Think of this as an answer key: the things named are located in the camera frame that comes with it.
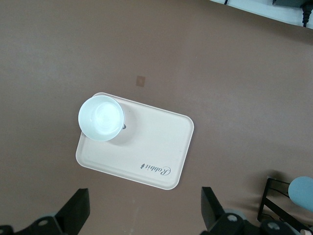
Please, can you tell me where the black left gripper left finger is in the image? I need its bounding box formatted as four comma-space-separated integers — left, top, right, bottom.
55, 188, 91, 234

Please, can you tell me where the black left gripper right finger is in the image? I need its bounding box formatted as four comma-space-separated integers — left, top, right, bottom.
201, 186, 225, 231

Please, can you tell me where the light blue plastic cup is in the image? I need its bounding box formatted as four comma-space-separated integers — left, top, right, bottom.
288, 175, 313, 213

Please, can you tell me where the beige rabbit print tray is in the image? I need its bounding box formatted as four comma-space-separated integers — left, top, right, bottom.
75, 92, 195, 191

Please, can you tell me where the white bowl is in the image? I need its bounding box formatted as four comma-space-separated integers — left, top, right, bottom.
78, 95, 125, 142

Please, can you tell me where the black wire cup rack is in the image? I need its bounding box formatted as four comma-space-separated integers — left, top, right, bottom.
257, 177, 313, 234

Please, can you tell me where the black plug cable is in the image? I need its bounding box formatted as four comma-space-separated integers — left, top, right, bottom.
302, 0, 310, 28

